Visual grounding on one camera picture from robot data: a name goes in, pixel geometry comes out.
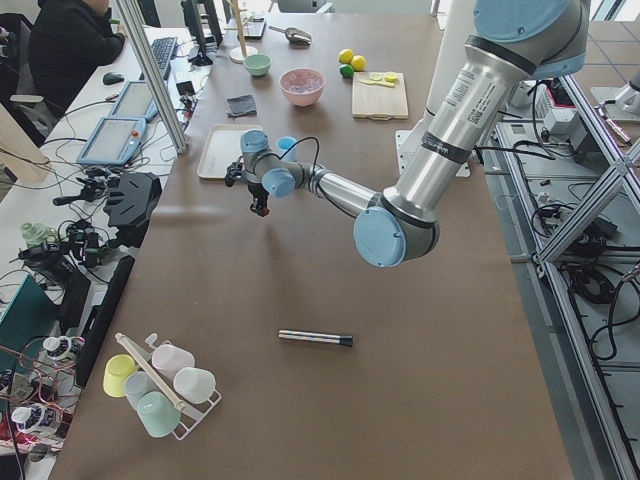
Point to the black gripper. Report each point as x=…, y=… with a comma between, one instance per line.
x=256, y=191

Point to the light blue plastic cup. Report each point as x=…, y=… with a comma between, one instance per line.
x=286, y=147

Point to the steel muddler black tip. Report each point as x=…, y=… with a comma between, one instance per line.
x=328, y=338

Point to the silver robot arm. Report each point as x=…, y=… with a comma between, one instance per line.
x=512, y=41
x=626, y=101

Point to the clear ice cubes pile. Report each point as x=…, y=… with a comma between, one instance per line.
x=302, y=81

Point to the wooden cup tree stand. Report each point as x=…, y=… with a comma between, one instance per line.
x=240, y=53

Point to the pink cup on rack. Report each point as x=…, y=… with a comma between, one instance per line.
x=169, y=359

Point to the metal ice scoop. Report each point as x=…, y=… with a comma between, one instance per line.
x=294, y=35

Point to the white cup on rack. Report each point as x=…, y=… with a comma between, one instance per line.
x=194, y=384

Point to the yellow cup on rack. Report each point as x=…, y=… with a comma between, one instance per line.
x=117, y=369

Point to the grey cup on rack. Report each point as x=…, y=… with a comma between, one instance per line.
x=136, y=386

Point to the green cup on rack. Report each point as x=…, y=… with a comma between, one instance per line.
x=157, y=414

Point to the cream rabbit tray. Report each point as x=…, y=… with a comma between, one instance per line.
x=222, y=147

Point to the grey folded cloth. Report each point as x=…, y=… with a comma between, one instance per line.
x=240, y=106

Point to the pink bowl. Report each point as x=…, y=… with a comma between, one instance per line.
x=302, y=100

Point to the mint green bowl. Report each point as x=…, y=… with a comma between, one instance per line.
x=257, y=65

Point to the wooden cutting board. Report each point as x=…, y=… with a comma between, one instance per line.
x=379, y=100

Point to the lower teach pendant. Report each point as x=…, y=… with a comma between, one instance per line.
x=113, y=142

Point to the teach pendant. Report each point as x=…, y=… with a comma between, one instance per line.
x=113, y=142
x=135, y=100

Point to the upper teach pendant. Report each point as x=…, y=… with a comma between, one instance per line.
x=135, y=100

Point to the green lime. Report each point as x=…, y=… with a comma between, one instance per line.
x=346, y=71

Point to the yellow lemon upper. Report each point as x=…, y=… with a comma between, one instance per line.
x=345, y=56

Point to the yellow lemon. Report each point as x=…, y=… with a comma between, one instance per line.
x=345, y=56
x=358, y=63

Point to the yellow lemon lower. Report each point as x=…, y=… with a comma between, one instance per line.
x=358, y=63

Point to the black keyboard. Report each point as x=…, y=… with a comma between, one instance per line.
x=163, y=51

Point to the black computer mouse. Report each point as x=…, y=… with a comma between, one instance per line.
x=112, y=78

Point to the black monitor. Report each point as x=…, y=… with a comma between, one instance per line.
x=201, y=19

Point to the person in black hoodie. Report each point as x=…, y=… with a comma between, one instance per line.
x=69, y=40

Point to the wooden rack handle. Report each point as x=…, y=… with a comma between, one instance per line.
x=142, y=357

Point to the white wire cup rack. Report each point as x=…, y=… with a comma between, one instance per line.
x=193, y=414

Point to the aluminium frame post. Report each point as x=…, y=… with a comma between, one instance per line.
x=131, y=19

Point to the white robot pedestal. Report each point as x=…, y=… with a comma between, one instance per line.
x=458, y=25

